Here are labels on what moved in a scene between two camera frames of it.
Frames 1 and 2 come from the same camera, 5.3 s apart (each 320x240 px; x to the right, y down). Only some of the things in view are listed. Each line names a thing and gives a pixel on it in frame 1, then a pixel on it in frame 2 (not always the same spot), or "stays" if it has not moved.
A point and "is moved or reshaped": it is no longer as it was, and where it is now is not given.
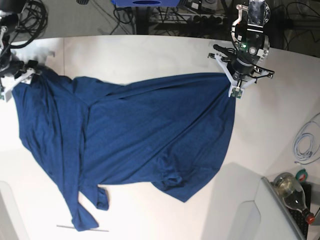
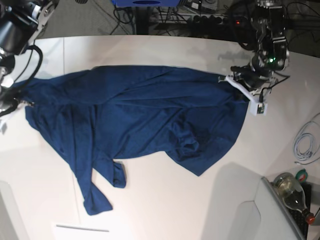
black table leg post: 142,20 stays
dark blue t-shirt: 176,134 is moved or reshaped
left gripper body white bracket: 236,90 to 257,106
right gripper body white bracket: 8,92 to 4,119
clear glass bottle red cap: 293,193 stays
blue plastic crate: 146,3 stays
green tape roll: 301,175 stays
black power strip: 211,20 stays
